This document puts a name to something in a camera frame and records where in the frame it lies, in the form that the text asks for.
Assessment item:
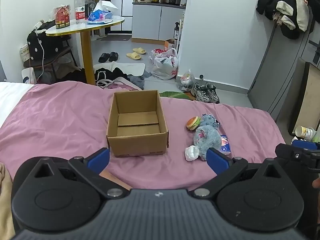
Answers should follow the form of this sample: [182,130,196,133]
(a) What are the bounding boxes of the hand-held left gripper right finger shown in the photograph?
[194,147,288,198]

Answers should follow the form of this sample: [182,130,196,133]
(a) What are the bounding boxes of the white narrow rack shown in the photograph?
[175,12,186,53]

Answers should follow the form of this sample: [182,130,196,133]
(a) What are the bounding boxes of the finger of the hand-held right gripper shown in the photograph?
[275,144,320,173]
[291,140,320,151]

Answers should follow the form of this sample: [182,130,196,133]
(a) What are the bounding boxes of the black polka dot bag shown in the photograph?
[27,20,72,61]

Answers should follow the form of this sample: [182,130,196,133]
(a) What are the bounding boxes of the red snack bag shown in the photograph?
[53,4,71,30]

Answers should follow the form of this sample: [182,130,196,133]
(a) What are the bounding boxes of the dark doormat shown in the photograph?
[100,35,132,41]

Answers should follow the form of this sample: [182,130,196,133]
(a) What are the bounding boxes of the blue pink tissue pack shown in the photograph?
[219,135,231,155]

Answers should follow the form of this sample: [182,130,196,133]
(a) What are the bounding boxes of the white floor mat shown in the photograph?
[93,62,146,77]

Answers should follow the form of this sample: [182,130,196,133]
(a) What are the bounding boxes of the white paper tissue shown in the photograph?
[94,0,118,13]

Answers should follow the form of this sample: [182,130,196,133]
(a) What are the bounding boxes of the small blue plush toy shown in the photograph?
[200,114,221,130]

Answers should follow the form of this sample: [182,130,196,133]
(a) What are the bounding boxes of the white kitchen cabinet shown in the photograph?
[131,2,187,43]

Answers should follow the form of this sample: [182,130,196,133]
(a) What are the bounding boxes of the blue tissue packs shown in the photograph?
[86,9,113,25]

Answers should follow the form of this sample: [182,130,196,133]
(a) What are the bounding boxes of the pink blanket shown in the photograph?
[0,81,293,197]

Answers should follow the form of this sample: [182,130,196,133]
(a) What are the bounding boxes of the grey door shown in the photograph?
[247,4,320,122]

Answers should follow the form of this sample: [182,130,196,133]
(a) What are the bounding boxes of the grey cloth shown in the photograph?
[127,70,152,91]

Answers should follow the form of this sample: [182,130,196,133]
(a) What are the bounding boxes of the white bed sheet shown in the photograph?
[0,81,33,128]

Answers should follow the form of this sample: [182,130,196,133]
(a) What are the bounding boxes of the round table with yellow leg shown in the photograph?
[45,16,125,86]

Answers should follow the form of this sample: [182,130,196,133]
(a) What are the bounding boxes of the orange cardboard box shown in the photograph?
[163,39,176,52]

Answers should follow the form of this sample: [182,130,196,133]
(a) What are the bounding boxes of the wooden board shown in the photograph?
[287,57,320,137]

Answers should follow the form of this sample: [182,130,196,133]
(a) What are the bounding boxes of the clear plastic bag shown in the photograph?
[176,69,197,92]

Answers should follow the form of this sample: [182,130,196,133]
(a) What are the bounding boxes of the white cable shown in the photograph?
[34,21,46,82]

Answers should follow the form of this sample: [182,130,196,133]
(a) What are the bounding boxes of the burger plush toy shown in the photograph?
[186,116,201,131]

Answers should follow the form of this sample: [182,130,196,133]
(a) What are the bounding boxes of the brown cardboard box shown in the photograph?
[106,90,170,158]

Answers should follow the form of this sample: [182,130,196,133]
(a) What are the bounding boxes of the beige cloth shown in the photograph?
[0,162,16,240]

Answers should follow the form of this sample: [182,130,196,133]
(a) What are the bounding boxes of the white bubble wrap bag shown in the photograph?
[185,145,200,161]

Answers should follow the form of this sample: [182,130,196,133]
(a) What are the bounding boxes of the grey sneaker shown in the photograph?
[205,82,221,104]
[191,83,213,103]

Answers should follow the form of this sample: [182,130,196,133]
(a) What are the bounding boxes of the black clothes pile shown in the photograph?
[94,67,131,86]

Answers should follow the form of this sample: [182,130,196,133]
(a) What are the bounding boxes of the grey fluffy plush toy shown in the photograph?
[194,125,222,161]

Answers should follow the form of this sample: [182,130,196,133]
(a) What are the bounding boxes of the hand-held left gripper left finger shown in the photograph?
[27,148,130,199]

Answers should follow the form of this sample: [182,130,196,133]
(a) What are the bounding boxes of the white plastic bag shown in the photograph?
[149,48,179,81]

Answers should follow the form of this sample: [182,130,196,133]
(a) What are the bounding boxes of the clear water bottle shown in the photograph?
[75,0,87,25]

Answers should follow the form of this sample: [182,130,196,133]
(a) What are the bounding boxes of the dark brown chair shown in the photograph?
[23,45,78,83]

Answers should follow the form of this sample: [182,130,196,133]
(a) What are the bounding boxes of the small white appliance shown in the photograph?
[21,67,36,84]

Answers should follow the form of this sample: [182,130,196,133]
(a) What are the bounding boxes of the pink cartoon cushion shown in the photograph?
[96,77,143,91]

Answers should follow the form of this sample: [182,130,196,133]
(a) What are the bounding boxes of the cream hanging garment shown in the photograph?
[276,0,311,32]

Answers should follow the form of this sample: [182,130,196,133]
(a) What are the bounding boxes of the green leaf floor mat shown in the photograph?
[159,91,198,102]

